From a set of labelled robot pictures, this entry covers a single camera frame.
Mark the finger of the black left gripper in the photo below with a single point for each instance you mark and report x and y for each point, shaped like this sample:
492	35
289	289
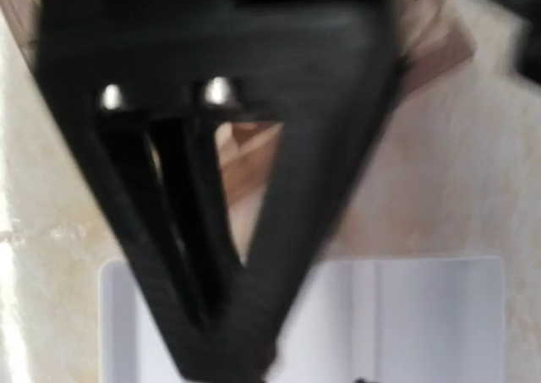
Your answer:
323	150
158	184

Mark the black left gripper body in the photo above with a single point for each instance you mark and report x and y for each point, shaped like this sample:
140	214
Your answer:
290	60

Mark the wooden chess board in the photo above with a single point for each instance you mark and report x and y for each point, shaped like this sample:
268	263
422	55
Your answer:
435	42

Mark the white plastic tray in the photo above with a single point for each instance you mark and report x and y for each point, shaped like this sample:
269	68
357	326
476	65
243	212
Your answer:
424	320

